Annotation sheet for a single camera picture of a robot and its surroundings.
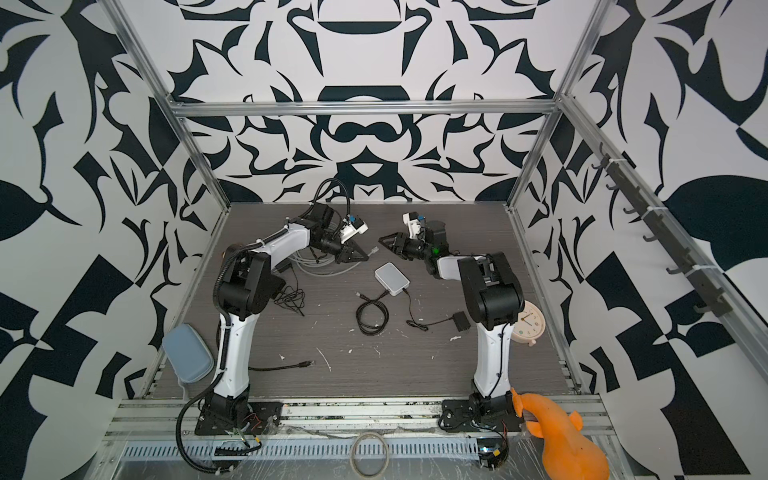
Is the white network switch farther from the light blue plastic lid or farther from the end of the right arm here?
the light blue plastic lid

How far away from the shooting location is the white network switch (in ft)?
3.16

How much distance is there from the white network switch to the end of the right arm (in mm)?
82

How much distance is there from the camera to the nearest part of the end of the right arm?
2.71 feet

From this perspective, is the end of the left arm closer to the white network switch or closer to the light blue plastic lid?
the white network switch

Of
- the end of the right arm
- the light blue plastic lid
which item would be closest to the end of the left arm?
the end of the right arm

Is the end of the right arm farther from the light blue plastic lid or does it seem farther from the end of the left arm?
the light blue plastic lid
